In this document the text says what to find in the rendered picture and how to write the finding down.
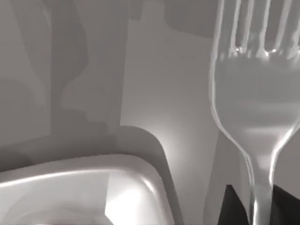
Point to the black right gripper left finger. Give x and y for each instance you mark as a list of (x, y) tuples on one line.
[(230, 208)]

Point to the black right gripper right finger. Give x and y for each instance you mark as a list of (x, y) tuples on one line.
[(287, 206)]

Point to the silver metal fork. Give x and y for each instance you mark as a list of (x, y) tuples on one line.
[(253, 98)]

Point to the white square plate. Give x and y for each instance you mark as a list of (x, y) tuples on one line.
[(77, 194)]

